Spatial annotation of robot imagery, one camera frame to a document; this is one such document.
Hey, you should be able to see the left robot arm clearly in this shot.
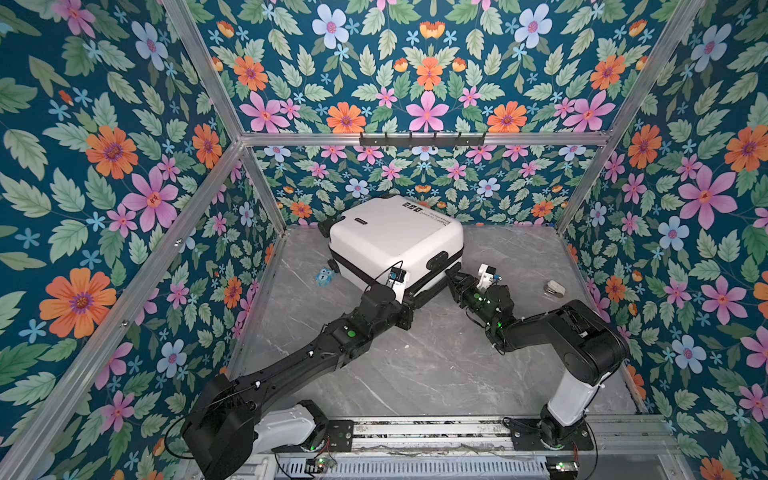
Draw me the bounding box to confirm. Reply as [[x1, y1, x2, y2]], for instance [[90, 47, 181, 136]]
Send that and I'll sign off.
[[181, 283, 413, 479]]

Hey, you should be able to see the white hard-shell suitcase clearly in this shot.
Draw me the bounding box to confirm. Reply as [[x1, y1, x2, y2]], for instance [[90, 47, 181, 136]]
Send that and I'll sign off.
[[318, 195, 465, 309]]

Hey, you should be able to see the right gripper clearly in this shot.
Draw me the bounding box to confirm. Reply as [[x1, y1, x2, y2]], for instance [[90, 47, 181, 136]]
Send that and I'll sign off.
[[448, 268, 498, 331]]

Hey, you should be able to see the aluminium mounting rail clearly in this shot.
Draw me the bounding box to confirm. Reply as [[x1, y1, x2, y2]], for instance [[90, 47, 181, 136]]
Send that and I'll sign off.
[[191, 415, 679, 457]]

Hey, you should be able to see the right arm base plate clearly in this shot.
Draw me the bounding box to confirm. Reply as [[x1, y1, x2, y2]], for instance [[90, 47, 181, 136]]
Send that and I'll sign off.
[[502, 416, 595, 451]]

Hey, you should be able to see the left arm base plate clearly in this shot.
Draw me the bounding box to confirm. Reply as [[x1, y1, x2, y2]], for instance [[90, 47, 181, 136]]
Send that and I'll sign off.
[[299, 419, 355, 455]]

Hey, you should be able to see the black hook rack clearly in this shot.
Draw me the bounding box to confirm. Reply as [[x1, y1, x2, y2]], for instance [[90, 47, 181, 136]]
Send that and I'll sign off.
[[358, 132, 486, 148]]

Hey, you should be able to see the small beige stapler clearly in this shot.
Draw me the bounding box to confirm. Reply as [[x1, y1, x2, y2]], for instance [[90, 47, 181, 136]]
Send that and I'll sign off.
[[543, 280, 566, 298]]

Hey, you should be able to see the small teal owl toy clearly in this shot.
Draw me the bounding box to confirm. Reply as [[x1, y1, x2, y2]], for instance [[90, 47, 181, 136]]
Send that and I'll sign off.
[[316, 268, 336, 288]]

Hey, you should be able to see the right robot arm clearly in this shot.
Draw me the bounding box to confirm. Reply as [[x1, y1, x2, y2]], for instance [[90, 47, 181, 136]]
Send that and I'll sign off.
[[446, 264, 629, 449]]

